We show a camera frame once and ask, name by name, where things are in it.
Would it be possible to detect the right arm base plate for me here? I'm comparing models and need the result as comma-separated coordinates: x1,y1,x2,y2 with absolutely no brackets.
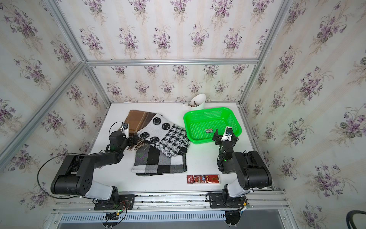
205,192,247,209

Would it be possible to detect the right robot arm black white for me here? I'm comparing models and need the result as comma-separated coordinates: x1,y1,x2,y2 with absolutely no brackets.
212,127,273,198

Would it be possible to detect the green plastic basket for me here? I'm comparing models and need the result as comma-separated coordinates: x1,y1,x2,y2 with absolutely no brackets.
184,107,242,144

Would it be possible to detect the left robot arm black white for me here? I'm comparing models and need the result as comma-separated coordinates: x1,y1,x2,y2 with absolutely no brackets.
51,131,139,204

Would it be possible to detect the white cup holder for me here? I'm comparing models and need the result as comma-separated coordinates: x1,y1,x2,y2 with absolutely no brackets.
189,94,206,111

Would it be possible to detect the grey black checkered scarf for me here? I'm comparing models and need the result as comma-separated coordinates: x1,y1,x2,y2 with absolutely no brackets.
132,145,187,176

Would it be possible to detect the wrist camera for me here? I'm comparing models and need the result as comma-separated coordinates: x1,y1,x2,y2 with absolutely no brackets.
120,123,129,135
225,127,233,135

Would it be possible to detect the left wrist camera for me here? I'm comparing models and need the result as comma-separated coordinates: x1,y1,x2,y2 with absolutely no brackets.
120,123,129,135

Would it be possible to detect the black white knitted smiley scarf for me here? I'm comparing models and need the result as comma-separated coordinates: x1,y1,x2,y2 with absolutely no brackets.
137,114,190,158

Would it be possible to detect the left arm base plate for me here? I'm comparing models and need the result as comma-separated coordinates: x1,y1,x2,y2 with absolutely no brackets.
94,194,136,211

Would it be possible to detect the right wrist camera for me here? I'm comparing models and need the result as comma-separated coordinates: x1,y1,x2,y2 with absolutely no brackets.
225,127,233,135

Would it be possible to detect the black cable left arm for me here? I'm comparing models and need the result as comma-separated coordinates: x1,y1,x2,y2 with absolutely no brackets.
36,154,86,200

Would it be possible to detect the aluminium rail frame front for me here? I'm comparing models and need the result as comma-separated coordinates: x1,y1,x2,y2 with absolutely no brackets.
43,189,298,229

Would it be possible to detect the brown plaid fringed scarf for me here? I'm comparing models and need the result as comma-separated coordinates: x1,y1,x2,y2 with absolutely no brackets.
125,110,156,150

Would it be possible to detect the black chair part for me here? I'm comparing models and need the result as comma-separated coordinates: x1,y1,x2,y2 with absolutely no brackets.
346,210,366,229

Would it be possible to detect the red packet front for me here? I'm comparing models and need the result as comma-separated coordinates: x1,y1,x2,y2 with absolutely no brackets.
187,175,220,184

